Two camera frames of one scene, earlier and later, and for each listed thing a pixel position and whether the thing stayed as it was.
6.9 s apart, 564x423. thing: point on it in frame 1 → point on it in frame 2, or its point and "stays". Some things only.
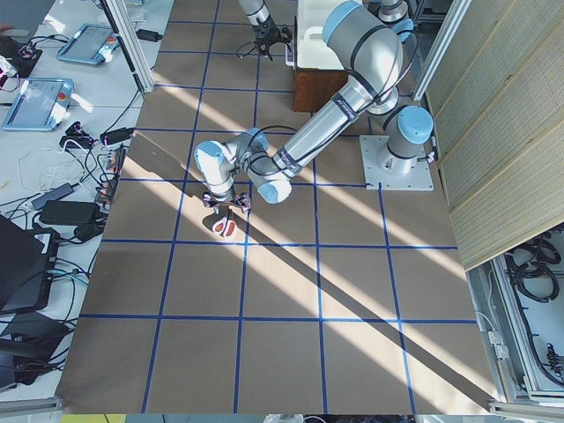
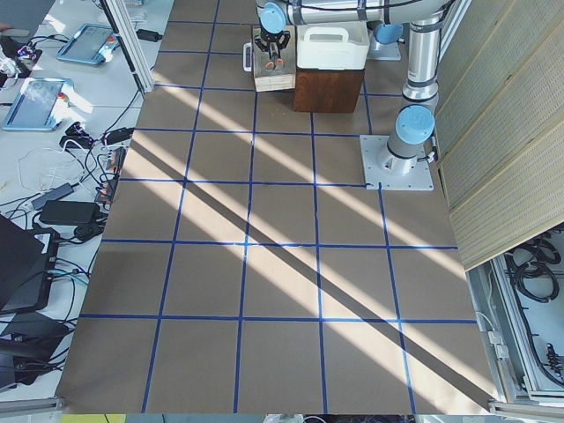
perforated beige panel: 497,118 stays
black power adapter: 70,212 stays
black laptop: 27,263 stays
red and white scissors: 225,227 → 276,63
